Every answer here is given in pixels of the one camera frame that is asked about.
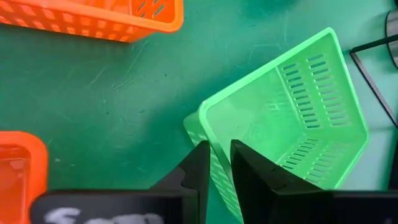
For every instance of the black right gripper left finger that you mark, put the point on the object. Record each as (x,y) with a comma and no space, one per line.
(196,174)

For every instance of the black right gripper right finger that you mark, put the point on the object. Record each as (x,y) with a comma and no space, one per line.
(255,180)

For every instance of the green plastic basket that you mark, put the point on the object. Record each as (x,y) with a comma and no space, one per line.
(248,118)

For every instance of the red plastic basket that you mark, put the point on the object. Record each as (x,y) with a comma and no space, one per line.
(93,15)
(34,161)

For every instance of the wooden shelf with black frame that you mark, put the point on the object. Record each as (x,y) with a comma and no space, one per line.
(367,45)

